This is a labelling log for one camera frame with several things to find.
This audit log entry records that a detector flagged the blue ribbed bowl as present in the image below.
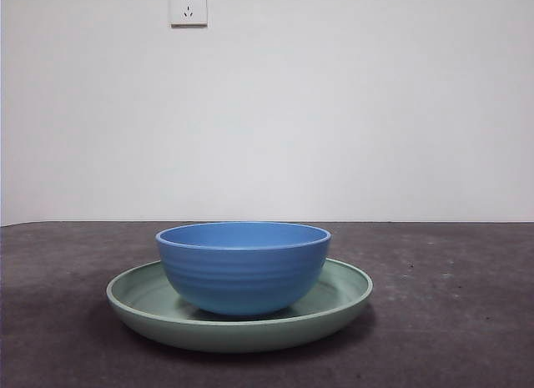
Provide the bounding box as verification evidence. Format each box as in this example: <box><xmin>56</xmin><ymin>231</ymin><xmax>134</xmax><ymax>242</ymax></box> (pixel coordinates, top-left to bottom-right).
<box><xmin>155</xmin><ymin>221</ymin><xmax>334</xmax><ymax>316</ymax></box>

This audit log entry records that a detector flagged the green round plate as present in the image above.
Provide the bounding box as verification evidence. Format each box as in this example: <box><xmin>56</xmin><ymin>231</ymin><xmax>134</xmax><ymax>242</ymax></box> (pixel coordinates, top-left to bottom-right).
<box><xmin>105</xmin><ymin>257</ymin><xmax>374</xmax><ymax>355</ymax></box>

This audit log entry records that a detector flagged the white wall power socket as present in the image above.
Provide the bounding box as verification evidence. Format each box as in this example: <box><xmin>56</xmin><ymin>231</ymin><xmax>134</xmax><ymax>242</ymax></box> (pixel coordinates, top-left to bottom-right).
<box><xmin>169</xmin><ymin>0</ymin><xmax>209</xmax><ymax>29</ymax></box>

